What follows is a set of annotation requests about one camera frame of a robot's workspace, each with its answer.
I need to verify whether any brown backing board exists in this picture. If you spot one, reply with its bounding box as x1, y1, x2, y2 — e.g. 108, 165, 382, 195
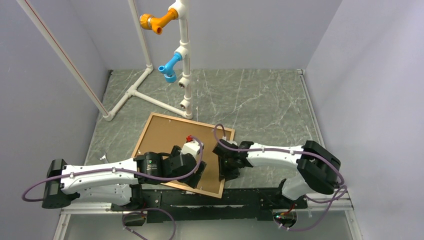
132, 113, 225, 199

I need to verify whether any wooden picture frame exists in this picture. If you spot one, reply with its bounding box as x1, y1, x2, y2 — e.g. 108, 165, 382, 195
131, 112, 236, 200

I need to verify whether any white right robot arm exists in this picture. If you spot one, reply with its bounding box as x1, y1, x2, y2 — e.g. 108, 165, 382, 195
213, 139, 343, 208

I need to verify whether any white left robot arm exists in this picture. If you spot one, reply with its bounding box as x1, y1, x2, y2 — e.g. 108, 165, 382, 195
41, 142, 207, 210

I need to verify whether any white PVC pipe stand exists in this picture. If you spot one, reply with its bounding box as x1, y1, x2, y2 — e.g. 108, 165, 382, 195
17, 0, 193, 122

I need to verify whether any blue pipe nozzle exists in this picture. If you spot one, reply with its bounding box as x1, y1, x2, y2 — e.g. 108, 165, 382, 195
157, 52, 183, 84

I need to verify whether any orange pipe nozzle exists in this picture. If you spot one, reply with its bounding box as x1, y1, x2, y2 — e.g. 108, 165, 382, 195
139, 8, 179, 35

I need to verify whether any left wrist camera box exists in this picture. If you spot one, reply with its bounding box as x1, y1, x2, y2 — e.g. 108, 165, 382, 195
180, 135, 204, 161

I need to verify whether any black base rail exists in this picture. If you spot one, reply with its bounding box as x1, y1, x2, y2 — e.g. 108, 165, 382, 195
110, 187, 308, 223

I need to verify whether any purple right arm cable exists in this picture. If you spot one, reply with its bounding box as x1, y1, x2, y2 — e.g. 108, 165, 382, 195
212, 123, 348, 233

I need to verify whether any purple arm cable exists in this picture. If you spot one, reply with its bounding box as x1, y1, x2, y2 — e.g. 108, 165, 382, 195
21, 135, 205, 240
212, 123, 348, 233

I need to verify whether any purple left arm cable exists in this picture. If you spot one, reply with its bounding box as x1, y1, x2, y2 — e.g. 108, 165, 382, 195
21, 135, 205, 240

